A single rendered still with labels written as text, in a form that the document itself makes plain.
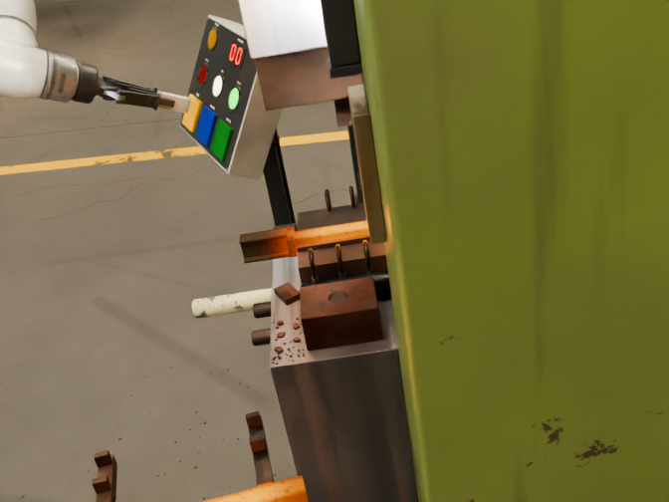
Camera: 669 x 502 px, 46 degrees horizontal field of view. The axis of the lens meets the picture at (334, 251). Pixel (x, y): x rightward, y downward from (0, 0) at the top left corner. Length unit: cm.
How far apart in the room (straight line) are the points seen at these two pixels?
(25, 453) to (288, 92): 180
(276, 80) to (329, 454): 62
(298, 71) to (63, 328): 217
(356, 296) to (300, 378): 16
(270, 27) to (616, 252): 52
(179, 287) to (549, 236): 244
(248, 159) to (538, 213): 101
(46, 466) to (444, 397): 185
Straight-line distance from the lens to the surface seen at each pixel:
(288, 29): 106
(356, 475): 140
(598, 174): 79
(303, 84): 113
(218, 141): 175
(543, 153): 76
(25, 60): 155
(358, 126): 88
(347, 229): 133
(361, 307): 119
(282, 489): 101
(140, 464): 247
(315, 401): 127
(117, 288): 325
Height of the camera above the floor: 171
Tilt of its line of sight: 33 degrees down
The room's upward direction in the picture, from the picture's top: 10 degrees counter-clockwise
